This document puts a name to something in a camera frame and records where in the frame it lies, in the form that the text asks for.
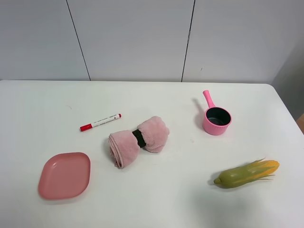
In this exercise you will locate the pink toy saucepan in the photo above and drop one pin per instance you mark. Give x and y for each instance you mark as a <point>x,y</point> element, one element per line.
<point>216,119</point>

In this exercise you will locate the pink square plate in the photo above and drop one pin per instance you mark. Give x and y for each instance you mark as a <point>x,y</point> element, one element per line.
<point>65,176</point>

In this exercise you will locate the black elastic band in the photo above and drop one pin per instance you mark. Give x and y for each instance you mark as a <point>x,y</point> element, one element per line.
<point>139,137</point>

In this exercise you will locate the red white marker pen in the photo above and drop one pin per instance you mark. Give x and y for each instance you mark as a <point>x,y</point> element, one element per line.
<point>99,122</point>

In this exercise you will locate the pink rolled towel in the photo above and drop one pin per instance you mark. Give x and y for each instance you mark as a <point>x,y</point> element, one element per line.
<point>124,147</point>

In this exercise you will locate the toy corn cob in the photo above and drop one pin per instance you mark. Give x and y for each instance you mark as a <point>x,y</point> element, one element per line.
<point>251,172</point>

